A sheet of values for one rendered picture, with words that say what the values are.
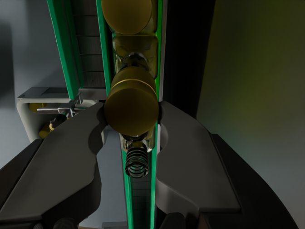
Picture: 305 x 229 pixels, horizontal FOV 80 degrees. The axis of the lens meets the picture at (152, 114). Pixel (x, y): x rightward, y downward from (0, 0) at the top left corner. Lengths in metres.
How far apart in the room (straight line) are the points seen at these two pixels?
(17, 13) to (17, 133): 0.40
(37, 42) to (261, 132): 0.58
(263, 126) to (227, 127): 0.07
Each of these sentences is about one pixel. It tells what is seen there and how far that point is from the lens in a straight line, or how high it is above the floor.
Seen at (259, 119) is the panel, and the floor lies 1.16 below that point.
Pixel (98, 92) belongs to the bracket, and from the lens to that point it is 0.47.
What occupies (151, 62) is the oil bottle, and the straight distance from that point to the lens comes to 0.22.
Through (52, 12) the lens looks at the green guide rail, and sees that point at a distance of 0.37.
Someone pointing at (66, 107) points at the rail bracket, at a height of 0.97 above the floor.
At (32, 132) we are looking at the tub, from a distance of 0.66.
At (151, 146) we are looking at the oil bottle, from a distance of 0.28.
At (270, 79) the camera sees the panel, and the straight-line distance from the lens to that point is 0.19.
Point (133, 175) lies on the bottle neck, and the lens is 0.24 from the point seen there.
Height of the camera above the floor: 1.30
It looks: 59 degrees down
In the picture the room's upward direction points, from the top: 174 degrees clockwise
